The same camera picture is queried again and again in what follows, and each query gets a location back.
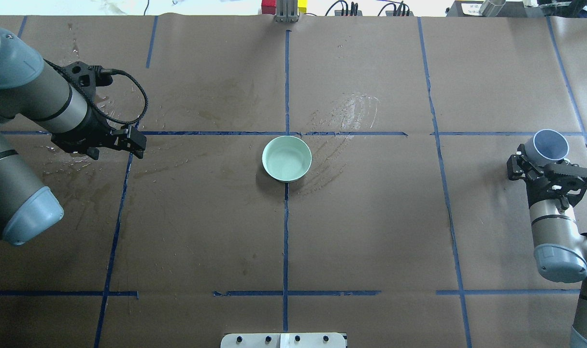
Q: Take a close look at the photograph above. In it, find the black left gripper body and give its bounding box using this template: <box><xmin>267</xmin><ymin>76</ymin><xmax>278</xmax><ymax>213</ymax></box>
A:
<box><xmin>51</xmin><ymin>118</ymin><xmax>125</xmax><ymax>154</ymax></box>

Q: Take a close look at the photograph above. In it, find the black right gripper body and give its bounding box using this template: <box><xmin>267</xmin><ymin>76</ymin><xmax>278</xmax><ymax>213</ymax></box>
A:
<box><xmin>528</xmin><ymin>164</ymin><xmax>586</xmax><ymax>208</ymax></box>

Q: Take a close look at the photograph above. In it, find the blue-grey plastic cup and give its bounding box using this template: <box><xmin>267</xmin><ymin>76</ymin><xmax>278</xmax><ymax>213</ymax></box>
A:
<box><xmin>524</xmin><ymin>129</ymin><xmax>570</xmax><ymax>167</ymax></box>

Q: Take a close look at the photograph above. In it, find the mint green bowl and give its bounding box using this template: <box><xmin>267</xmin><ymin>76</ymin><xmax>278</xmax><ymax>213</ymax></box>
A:
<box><xmin>261</xmin><ymin>136</ymin><xmax>313</xmax><ymax>183</ymax></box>

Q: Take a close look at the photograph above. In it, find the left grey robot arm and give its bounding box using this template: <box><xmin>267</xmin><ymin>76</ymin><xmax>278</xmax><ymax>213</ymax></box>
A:
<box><xmin>0</xmin><ymin>27</ymin><xmax>148</xmax><ymax>246</ymax></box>

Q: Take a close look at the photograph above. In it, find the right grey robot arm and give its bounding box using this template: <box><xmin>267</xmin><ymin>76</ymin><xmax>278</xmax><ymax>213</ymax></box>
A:
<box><xmin>507</xmin><ymin>144</ymin><xmax>587</xmax><ymax>348</ymax></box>

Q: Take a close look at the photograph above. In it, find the steel metal cup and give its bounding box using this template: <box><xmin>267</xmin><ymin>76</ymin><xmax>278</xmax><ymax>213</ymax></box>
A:
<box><xmin>479</xmin><ymin>0</ymin><xmax>507</xmax><ymax>17</ymax></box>

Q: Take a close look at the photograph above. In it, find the black power strip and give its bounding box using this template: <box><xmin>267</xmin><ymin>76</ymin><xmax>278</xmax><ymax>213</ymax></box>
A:
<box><xmin>325</xmin><ymin>0</ymin><xmax>414</xmax><ymax>17</ymax></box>

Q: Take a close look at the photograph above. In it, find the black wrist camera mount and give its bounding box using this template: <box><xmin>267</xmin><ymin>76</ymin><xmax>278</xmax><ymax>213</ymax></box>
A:
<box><xmin>62</xmin><ymin>61</ymin><xmax>114</xmax><ymax>97</ymax></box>

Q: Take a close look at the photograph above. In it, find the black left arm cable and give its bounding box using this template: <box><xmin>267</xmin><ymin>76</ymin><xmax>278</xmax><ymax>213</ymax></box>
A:
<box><xmin>88</xmin><ymin>69</ymin><xmax>149</xmax><ymax>125</ymax></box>

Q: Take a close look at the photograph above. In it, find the aluminium frame post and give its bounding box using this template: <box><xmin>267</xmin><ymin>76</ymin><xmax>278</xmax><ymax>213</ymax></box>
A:
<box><xmin>274</xmin><ymin>0</ymin><xmax>300</xmax><ymax>23</ymax></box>

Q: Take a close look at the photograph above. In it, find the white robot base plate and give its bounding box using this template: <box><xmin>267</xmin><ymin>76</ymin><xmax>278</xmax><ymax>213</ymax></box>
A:
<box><xmin>220</xmin><ymin>332</ymin><xmax>348</xmax><ymax>348</ymax></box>

